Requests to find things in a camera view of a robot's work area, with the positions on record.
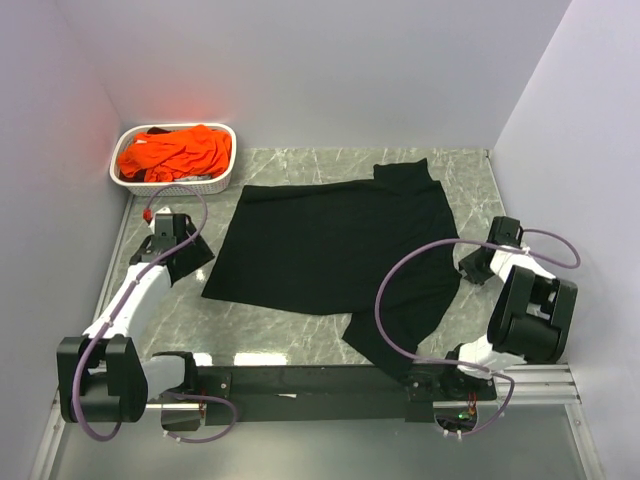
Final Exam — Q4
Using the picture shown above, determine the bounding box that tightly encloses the black t-shirt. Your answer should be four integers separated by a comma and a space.
203, 160, 461, 380

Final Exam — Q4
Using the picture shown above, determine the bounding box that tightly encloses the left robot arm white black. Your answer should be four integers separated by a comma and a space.
56, 235, 214, 423

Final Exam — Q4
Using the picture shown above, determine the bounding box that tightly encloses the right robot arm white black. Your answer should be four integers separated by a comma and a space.
438, 248, 578, 399

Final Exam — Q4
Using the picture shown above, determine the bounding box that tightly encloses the orange t-shirt in basket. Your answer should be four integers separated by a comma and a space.
116, 124, 233, 183

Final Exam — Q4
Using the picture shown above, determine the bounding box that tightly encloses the white plastic laundry basket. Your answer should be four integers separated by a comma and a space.
109, 123, 237, 197

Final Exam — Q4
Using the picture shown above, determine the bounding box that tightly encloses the black base beam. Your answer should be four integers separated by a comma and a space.
144, 363, 501, 432

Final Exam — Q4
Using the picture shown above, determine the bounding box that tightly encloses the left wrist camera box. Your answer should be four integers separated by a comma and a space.
153, 213, 192, 242

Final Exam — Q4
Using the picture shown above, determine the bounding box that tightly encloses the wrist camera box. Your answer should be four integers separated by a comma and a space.
153, 213, 192, 242
487, 216, 523, 248

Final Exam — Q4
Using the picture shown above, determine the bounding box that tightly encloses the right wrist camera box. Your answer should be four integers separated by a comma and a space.
487, 216, 523, 248

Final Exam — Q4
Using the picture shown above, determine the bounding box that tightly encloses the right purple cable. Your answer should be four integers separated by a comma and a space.
374, 228, 581, 442

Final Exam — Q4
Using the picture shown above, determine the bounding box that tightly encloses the aluminium rail frame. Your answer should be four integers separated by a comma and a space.
31, 365, 604, 479

